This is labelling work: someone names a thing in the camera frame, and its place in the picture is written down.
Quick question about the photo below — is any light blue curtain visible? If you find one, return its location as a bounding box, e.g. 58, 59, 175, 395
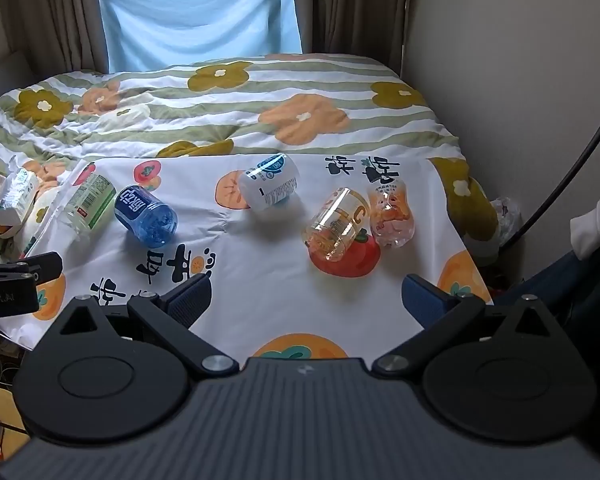
95, 0, 303, 74

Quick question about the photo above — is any blue plastic bottle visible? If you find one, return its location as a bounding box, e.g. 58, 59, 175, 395
114, 185, 179, 248

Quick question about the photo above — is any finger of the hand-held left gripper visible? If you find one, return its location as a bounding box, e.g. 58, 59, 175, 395
0, 252, 64, 283

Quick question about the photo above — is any person's white sleeve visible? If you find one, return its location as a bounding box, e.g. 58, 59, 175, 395
570, 192, 600, 261

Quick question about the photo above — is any white cup blue label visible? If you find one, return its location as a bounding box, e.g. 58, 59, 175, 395
237, 152, 301, 212

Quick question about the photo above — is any clear yellow-label bottle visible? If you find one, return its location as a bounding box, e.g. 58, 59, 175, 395
301, 187, 371, 263

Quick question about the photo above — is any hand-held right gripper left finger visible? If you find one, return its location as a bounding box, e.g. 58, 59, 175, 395
35, 274, 241, 380

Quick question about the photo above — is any black cable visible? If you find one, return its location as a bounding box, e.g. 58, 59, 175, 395
500, 102, 600, 251

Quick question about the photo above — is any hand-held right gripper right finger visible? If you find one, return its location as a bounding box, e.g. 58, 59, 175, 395
371, 274, 577, 378

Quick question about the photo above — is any clear plastic bag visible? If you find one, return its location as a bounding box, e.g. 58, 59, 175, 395
490, 195, 524, 250

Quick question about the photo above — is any clear pink-label bottle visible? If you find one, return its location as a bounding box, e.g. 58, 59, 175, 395
367, 182, 416, 250

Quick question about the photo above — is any brown curtain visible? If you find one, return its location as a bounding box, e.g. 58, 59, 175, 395
292, 0, 417, 80
0, 0, 111, 83

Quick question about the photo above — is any white tissue packet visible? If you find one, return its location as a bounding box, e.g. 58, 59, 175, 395
0, 167, 40, 226

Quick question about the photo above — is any floral striped blanket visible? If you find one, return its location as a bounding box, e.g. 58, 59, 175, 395
0, 52, 501, 267

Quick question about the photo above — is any white fruit printed cloth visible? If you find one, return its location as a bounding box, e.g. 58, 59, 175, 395
0, 152, 493, 361

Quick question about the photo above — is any clear cup green label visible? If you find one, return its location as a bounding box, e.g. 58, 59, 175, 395
60, 172, 117, 235

